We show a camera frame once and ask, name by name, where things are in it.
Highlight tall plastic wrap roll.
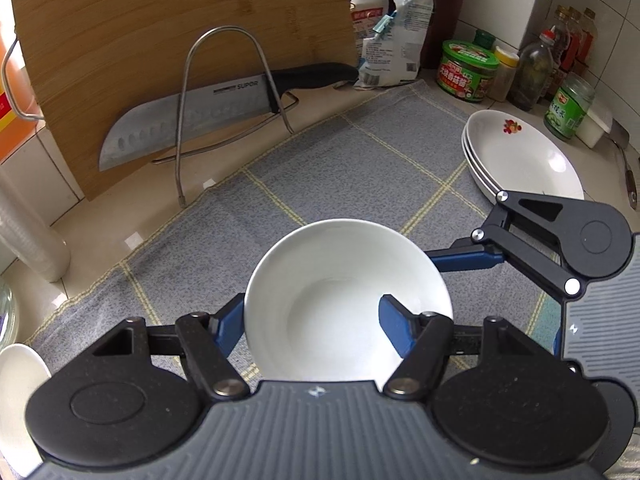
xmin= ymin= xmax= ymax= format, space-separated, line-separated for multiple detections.
xmin=0 ymin=160 xmax=72 ymax=283

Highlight clear glass bottle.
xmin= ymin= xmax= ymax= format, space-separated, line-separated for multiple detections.
xmin=510 ymin=30 xmax=558 ymax=112

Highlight metal spatula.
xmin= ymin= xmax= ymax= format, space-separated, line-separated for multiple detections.
xmin=610 ymin=120 xmax=640 ymax=211

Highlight steel wire rack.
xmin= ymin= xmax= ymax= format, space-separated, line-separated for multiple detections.
xmin=152 ymin=26 xmax=300 ymax=208

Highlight bamboo cutting board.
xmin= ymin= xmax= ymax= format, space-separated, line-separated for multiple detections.
xmin=7 ymin=0 xmax=361 ymax=202

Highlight grey and teal towel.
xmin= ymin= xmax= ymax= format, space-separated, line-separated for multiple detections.
xmin=22 ymin=79 xmax=566 ymax=396

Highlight orange cooking oil jug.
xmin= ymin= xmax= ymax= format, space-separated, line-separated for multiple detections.
xmin=0 ymin=35 xmax=48 ymax=166

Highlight black handled kitchen knife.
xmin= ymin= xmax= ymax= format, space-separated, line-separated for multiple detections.
xmin=98 ymin=62 xmax=358 ymax=171

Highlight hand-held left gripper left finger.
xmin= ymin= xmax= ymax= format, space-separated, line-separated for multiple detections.
xmin=90 ymin=292 xmax=252 ymax=401

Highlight white ceramic bowl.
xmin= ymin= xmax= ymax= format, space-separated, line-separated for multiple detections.
xmin=0 ymin=343 xmax=53 ymax=478

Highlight green lid sauce jar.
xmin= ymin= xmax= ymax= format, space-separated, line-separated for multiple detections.
xmin=436 ymin=39 xmax=501 ymax=103

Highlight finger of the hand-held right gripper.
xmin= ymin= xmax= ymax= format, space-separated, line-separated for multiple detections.
xmin=429 ymin=189 xmax=585 ymax=302

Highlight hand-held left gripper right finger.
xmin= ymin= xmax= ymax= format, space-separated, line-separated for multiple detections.
xmin=378 ymin=294 xmax=557 ymax=401

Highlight small white container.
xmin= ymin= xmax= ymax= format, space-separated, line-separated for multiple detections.
xmin=577 ymin=97 xmax=614 ymax=149

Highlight yellow cap spice jar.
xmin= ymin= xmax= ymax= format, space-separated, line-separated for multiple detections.
xmin=487 ymin=46 xmax=521 ymax=102

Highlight green label glass jar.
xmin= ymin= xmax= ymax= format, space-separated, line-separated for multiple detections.
xmin=544 ymin=72 xmax=596 ymax=141

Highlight white bowl pink flowers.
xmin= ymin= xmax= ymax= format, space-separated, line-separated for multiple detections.
xmin=244 ymin=218 xmax=454 ymax=381

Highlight brown knife block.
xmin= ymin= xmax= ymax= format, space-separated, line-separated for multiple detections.
xmin=432 ymin=0 xmax=474 ymax=70

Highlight red and white bag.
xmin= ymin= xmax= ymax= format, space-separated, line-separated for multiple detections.
xmin=348 ymin=0 xmax=392 ymax=48

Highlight white printed bag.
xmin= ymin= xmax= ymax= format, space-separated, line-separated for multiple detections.
xmin=356 ymin=0 xmax=435 ymax=91

